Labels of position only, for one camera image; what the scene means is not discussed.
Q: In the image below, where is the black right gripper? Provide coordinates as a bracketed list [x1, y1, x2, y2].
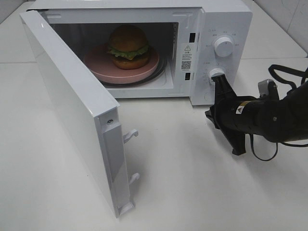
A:
[205, 74, 262, 155]

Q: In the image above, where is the round door release button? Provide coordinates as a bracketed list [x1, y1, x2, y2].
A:
[205, 90, 215, 104]

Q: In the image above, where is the white control knob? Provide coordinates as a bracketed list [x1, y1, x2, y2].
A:
[208, 68, 225, 85]
[214, 35, 234, 57]

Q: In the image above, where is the burger with lettuce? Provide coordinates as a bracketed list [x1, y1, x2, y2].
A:
[107, 25, 150, 70]

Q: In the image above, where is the white microwave door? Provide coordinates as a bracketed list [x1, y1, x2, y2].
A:
[20, 11, 139, 217]

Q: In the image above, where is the pink round plate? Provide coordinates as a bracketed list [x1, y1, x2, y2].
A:
[83, 44, 160, 84]

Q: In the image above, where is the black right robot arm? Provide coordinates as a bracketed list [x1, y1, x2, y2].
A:
[205, 75, 308, 155]

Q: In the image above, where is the white warning label sticker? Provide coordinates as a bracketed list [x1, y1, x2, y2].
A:
[180, 43, 193, 71]

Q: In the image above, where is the glass microwave turntable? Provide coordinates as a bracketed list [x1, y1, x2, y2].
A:
[100, 58, 167, 88]

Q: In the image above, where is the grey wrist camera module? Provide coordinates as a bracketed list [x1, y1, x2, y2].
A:
[258, 79, 277, 97]

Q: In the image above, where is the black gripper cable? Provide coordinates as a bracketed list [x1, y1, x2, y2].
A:
[250, 64, 308, 161]

